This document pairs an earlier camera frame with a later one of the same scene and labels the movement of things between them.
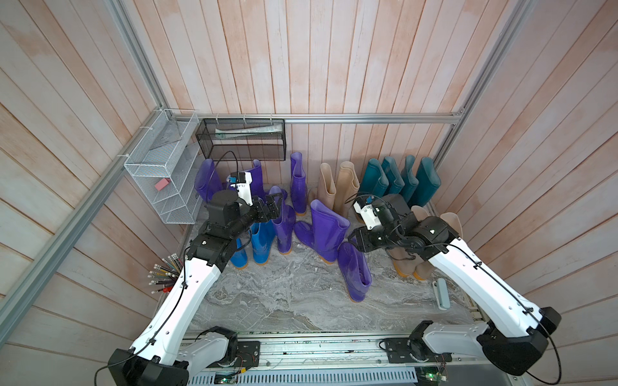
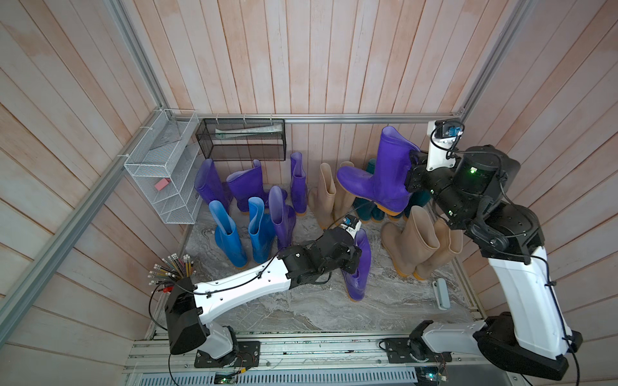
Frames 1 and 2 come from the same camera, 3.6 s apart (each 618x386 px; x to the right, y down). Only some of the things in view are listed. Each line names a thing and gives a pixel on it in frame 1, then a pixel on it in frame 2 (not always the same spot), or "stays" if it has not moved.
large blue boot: x=261 y=235 stays
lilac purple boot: x=326 y=234 → x=386 y=186
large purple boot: x=355 y=269 stays
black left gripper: x=273 y=211 → x=355 y=253
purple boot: x=256 y=174 stays
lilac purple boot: x=284 y=227 stays
